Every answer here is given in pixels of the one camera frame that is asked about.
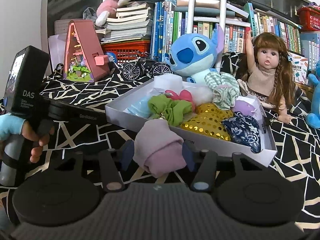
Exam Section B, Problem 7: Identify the gold sequin heart pillow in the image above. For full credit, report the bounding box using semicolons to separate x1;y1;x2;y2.
180;103;233;141

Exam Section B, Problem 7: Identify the pink cloth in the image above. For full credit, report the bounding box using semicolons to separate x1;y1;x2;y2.
133;119;187;178

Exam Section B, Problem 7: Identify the blue brocade pouch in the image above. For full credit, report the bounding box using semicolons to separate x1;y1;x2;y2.
221;112;261;153

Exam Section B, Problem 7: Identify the purple plush toy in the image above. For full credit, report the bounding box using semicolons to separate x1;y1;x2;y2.
232;100;257;116

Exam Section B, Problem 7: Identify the green and pink scrunchie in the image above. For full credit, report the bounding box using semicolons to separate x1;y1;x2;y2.
148;94;193;127

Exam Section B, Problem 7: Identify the white fluffy plush toy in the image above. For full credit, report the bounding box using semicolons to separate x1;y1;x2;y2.
187;86;213;106

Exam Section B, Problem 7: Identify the green plaid cloth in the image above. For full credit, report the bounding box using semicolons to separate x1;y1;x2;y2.
204;72;240;110

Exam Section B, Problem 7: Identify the left hand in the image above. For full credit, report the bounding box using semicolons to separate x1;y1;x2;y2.
0;121;56;164

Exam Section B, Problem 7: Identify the white cardboard box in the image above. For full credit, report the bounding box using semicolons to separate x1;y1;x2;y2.
105;79;277;167

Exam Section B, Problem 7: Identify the pink triangular toy house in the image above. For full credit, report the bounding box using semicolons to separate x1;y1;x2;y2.
63;20;110;82

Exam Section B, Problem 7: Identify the miniature black bicycle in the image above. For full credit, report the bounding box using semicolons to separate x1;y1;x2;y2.
122;51;172;81

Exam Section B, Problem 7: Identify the blue Stitch plush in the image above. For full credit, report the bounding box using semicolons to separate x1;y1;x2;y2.
165;24;225;86

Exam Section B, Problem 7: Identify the brown haired baby doll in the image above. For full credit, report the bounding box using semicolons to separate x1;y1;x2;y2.
238;31;295;124

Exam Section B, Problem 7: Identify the red plastic basket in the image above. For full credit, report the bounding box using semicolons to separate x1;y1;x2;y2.
100;40;150;63

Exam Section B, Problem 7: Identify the blue round plush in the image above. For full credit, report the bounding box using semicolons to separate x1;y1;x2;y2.
306;61;320;129

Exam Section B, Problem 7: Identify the pink white bunny plush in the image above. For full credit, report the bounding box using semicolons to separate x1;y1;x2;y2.
95;0;132;27

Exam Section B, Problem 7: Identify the stack of books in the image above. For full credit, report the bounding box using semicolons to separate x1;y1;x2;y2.
96;2;155;43

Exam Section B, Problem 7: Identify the row of upright books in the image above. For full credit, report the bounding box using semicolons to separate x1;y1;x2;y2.
150;0;319;72

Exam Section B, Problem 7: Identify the red basket on books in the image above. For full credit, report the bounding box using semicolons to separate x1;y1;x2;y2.
297;5;320;31

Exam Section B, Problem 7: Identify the white pipe rack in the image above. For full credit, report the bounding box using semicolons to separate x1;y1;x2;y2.
186;0;228;73

